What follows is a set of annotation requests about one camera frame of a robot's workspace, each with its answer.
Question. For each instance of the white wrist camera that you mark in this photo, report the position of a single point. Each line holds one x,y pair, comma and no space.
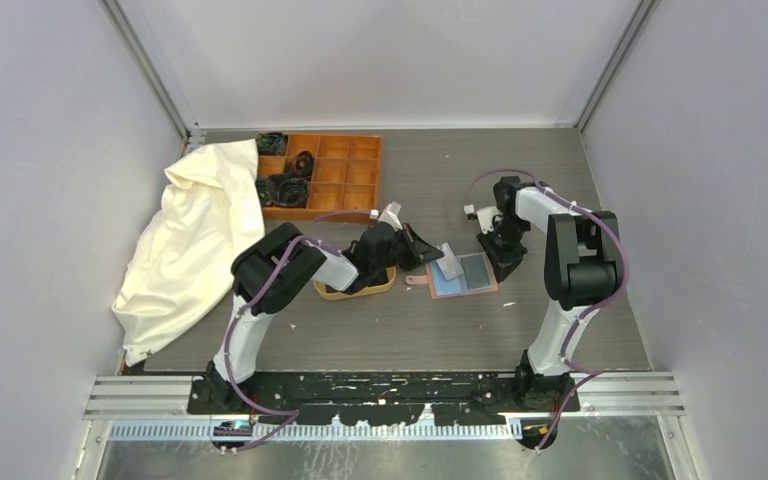
486,217
390,215

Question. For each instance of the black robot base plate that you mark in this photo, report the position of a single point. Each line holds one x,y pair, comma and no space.
376,398

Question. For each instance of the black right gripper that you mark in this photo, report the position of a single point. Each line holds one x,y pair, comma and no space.
503,263

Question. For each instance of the black card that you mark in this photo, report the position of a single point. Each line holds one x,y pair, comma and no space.
476,273

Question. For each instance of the orange compartment organizer tray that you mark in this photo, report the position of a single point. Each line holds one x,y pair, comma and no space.
344,171

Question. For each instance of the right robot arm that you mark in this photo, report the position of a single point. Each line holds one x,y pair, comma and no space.
584,270

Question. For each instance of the cream cloth bag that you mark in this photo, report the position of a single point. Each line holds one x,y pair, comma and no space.
180,270

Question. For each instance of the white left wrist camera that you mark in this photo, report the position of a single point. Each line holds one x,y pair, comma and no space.
390,215

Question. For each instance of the yellow oval tray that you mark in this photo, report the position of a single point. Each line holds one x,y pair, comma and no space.
380,285

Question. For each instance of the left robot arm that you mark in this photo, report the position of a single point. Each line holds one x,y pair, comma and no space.
268,276

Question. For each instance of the black coiled cable large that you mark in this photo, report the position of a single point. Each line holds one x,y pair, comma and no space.
283,191

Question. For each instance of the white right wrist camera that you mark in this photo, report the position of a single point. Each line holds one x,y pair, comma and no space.
486,217

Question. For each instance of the aluminium front rail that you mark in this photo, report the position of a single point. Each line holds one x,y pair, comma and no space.
153,408

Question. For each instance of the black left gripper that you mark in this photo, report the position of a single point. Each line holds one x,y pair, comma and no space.
419,250

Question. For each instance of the tan leather card holder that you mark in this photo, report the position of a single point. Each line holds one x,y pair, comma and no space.
439,288

